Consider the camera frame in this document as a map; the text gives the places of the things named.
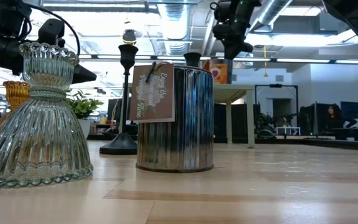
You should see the small white rack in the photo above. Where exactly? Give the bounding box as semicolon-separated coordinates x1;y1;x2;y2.
276;126;301;136

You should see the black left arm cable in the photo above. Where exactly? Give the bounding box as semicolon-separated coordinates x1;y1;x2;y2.
26;2;81;57

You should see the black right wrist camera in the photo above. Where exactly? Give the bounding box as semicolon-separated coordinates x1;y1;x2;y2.
209;1;230;22

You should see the clear ribbed glass candle holder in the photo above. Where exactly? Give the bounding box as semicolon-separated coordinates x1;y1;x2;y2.
0;42;94;189

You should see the person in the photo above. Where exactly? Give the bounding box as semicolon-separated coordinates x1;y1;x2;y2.
323;104;358;141

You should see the small potted green plant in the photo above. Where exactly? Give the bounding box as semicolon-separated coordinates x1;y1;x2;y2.
64;89;104;139

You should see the black hanging pendant lamp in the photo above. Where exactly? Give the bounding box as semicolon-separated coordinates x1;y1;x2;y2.
122;29;137;46

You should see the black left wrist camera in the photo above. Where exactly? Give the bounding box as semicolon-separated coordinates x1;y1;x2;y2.
37;18;65;46

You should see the black metal candlestick holder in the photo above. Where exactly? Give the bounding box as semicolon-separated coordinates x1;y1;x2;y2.
183;52;202;68
99;44;139;156

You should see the office computer monitor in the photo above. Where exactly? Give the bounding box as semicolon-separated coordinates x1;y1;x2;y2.
340;101;358;120

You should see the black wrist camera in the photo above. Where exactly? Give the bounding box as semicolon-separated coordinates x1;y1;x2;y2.
209;1;230;22
37;18;65;46

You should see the yellow hanging cord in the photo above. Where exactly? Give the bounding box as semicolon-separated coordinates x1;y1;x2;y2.
262;45;269;78

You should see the black metal rack frame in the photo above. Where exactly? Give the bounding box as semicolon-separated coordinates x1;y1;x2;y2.
254;83;300;127

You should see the dark office desk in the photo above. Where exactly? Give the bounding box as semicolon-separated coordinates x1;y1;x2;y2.
303;127;358;141

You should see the silver ventilation duct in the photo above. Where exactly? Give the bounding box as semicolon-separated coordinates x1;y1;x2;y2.
157;0;195;57
249;0;295;32

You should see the amber ribbed glass candle holder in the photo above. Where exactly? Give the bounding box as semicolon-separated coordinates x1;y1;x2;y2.
0;80;30;162

